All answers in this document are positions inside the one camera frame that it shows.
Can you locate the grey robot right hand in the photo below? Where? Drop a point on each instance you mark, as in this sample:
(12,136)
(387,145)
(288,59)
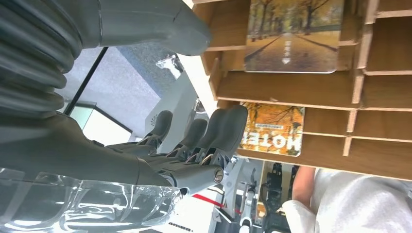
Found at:
(80,160)

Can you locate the autumn print plastic card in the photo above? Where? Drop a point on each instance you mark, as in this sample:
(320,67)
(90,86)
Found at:
(273,135)
(289,41)

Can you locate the person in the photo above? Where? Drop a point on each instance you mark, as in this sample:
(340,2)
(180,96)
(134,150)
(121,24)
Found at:
(354,205)

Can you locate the cardboard card organizer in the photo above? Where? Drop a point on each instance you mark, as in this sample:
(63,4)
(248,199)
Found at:
(370,154)

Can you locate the black-framed display board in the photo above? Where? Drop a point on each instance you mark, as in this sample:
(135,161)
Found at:
(106,132)

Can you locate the grey kiosk stand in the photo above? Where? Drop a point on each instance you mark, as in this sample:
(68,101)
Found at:
(231,183)
(186,93)

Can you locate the white printed signboard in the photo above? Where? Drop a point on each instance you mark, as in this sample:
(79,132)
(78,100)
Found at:
(193,218)

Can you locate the crumpled clear plastic wrap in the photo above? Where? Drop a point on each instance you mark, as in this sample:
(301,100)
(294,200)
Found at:
(170,66)

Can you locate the red barrier belt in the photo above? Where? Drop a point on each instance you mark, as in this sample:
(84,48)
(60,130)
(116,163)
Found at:
(209,201)

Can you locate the black stanchion post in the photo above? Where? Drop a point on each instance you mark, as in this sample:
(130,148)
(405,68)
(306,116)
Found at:
(86,81)

